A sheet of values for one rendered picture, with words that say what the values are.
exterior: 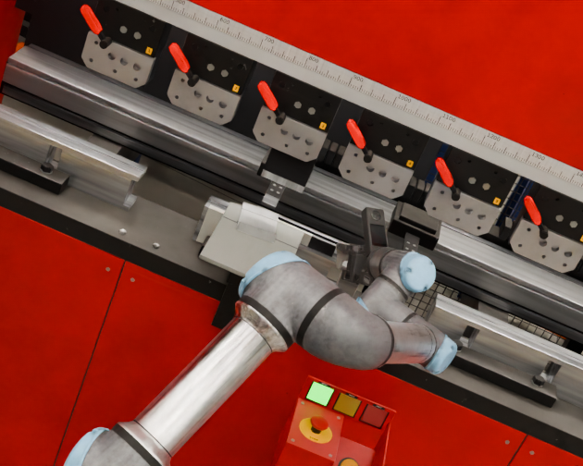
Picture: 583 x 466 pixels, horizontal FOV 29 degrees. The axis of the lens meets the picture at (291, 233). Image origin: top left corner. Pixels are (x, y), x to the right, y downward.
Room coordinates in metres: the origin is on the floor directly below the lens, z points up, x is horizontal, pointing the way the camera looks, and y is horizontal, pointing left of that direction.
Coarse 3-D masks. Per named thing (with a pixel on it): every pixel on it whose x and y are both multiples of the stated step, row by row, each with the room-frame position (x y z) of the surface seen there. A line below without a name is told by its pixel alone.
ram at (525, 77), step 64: (128, 0) 2.19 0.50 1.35; (192, 0) 2.19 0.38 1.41; (256, 0) 2.19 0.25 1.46; (320, 0) 2.19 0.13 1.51; (384, 0) 2.19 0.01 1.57; (448, 0) 2.19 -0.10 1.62; (512, 0) 2.19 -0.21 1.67; (576, 0) 2.19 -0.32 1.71; (384, 64) 2.19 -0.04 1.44; (448, 64) 2.19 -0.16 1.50; (512, 64) 2.19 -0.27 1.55; (576, 64) 2.19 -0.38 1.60; (512, 128) 2.19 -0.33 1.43; (576, 128) 2.19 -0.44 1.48; (576, 192) 2.19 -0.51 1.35
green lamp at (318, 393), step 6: (318, 384) 1.94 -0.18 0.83; (312, 390) 1.94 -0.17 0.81; (318, 390) 1.94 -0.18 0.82; (324, 390) 1.94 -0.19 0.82; (330, 390) 1.94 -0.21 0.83; (312, 396) 1.94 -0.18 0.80; (318, 396) 1.94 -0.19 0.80; (324, 396) 1.94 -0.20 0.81; (318, 402) 1.94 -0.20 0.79; (324, 402) 1.94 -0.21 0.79
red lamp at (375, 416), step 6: (366, 408) 1.94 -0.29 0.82; (372, 408) 1.94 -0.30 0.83; (366, 414) 1.94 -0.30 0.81; (372, 414) 1.94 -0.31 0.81; (378, 414) 1.94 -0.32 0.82; (384, 414) 1.94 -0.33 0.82; (366, 420) 1.94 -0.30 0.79; (372, 420) 1.94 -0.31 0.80; (378, 420) 1.94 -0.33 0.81; (378, 426) 1.94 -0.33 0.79
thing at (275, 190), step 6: (270, 150) 2.50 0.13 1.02; (264, 162) 2.42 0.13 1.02; (258, 168) 2.42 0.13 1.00; (258, 174) 2.42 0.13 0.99; (270, 180) 2.42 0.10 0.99; (270, 186) 2.35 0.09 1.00; (276, 186) 2.36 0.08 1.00; (282, 186) 2.38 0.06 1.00; (270, 192) 2.32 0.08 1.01; (276, 192) 2.33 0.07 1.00; (282, 192) 2.35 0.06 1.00; (264, 198) 2.28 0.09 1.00; (270, 198) 2.30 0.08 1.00; (276, 198) 2.31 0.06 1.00; (264, 204) 2.27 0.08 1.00; (270, 204) 2.27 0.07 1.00; (276, 204) 2.28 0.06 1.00
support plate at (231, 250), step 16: (240, 208) 2.20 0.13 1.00; (224, 224) 2.11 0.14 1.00; (208, 240) 2.02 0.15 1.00; (224, 240) 2.04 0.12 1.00; (240, 240) 2.07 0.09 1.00; (256, 240) 2.10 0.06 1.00; (288, 240) 2.15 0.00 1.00; (208, 256) 1.96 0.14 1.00; (224, 256) 1.98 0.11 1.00; (240, 256) 2.01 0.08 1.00; (256, 256) 2.03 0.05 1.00; (240, 272) 1.95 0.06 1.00
